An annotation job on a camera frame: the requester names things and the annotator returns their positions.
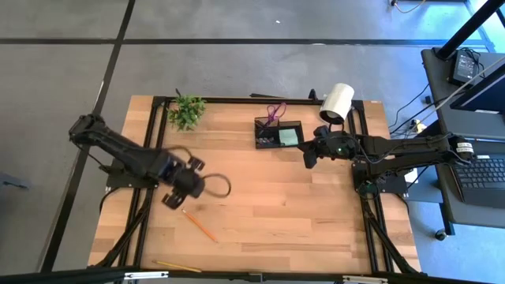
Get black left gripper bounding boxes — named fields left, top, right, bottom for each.
left=161, top=155, right=207, bottom=211

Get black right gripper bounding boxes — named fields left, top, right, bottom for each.
left=296, top=125, right=359, bottom=170

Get green sticky notes pad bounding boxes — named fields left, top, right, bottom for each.
left=278, top=128, right=299, bottom=147

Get orange pencil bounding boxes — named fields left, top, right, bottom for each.
left=181, top=208, right=219, bottom=245

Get purple handled scissors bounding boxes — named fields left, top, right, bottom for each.
left=266, top=102, right=288, bottom=128

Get yellow pencil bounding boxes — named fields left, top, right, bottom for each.
left=151, top=259, right=203, bottom=274

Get black mesh desk organizer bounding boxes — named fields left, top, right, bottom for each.
left=254, top=116, right=305, bottom=150

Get green plant in white pot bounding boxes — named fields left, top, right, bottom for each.
left=167, top=93, right=207, bottom=132

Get dark grey desk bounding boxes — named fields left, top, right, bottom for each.
left=421, top=47, right=505, bottom=141
left=428, top=136, right=505, bottom=230

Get black laptop keyboard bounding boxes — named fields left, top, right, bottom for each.
left=449, top=155, right=505, bottom=210

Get black power adapter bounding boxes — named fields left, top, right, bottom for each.
left=452, top=50, right=479, bottom=86

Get black computer monitor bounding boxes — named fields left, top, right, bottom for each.
left=449, top=58, right=505, bottom=115

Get black diagonal pole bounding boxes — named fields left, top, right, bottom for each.
left=437, top=0, right=505, bottom=60

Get black aluminium table frame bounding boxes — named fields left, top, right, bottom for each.
left=94, top=95, right=421, bottom=276

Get silver metal bracket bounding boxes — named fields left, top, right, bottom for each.
left=124, top=271, right=170, bottom=282
left=342, top=275, right=390, bottom=284

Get black floor cables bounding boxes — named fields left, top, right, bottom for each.
left=388, top=82, right=439, bottom=135

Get black rig frame beam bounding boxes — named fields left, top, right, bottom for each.
left=0, top=267, right=505, bottom=284

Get orange floor cable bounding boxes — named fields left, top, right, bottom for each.
left=390, top=0, right=427, bottom=15

